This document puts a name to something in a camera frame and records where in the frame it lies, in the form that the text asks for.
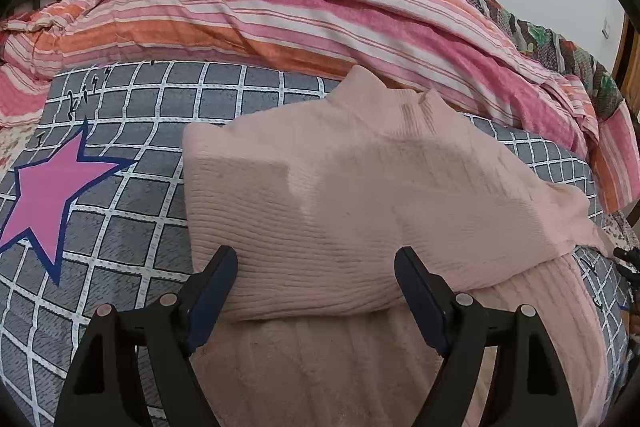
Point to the pink orange striped duvet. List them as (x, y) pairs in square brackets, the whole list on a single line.
[(446, 45)]

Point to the brown wooden door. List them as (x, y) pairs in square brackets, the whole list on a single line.
[(626, 71)]

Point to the pink knitted sweater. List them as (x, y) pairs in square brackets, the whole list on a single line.
[(316, 198)]

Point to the multicolour patterned blanket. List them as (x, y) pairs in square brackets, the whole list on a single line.
[(553, 51)]

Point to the grey checked star bedsheet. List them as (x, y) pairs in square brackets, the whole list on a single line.
[(93, 210)]

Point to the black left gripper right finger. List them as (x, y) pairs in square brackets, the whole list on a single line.
[(528, 386)]

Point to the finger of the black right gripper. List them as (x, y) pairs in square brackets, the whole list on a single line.
[(631, 257)]

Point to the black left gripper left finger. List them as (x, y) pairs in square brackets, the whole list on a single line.
[(103, 386)]

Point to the white wall switch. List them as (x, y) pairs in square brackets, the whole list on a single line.
[(605, 29)]

